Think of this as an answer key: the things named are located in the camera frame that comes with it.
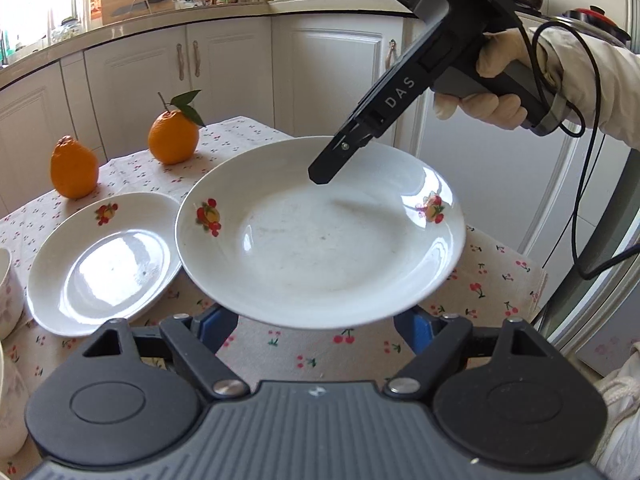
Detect orange with green leaf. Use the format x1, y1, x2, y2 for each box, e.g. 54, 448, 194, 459
148, 90, 205, 166

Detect small white fruit-print plate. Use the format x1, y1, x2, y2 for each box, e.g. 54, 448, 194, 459
26, 192, 181, 337

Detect white plate with fruit print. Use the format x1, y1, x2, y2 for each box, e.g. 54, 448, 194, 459
175, 136, 466, 330

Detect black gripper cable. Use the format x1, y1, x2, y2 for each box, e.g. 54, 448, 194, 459
519, 19, 640, 281

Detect white gloved right hand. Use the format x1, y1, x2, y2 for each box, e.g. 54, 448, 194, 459
433, 29, 532, 130

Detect white sleeved right forearm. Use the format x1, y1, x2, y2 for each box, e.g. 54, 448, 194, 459
541, 27, 640, 150

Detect white floral bowl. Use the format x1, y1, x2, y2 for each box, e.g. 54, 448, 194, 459
0, 247, 25, 340

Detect bumpy orange without leaf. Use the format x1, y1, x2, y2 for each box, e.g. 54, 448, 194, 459
50, 136, 99, 200

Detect white kitchen cabinets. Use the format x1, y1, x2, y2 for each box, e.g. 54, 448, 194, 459
1, 13, 579, 264

